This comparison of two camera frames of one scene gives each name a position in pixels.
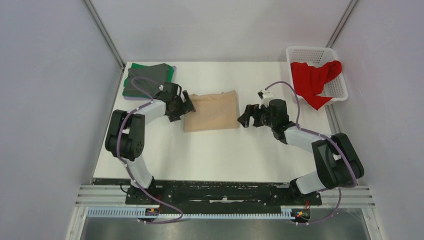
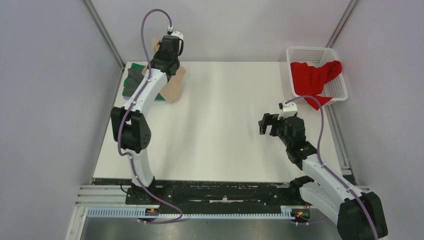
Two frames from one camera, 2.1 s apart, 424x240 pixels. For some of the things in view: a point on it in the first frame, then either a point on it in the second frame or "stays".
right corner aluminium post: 341,23 stays
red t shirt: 309,82 stays
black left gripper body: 179,106 → 157,55
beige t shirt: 213,111 → 169,90
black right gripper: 244,118 → 269,119
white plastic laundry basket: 316,56 stays
